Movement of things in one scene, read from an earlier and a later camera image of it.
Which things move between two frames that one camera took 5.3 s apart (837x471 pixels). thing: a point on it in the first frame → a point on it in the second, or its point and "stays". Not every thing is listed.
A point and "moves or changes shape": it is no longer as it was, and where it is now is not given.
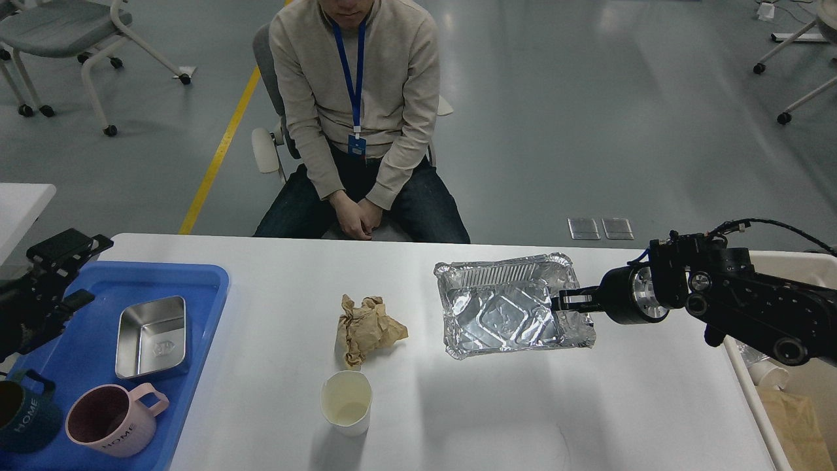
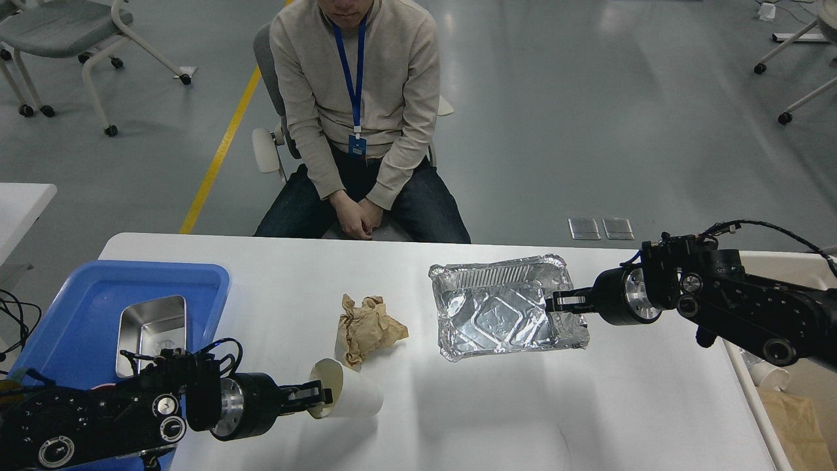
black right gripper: (628, 296) stays
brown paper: (361, 328) stays
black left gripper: (31, 304) → (252, 401)
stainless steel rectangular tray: (151, 336) stays
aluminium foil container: (502, 304) stays
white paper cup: (346, 398) moves or changes shape
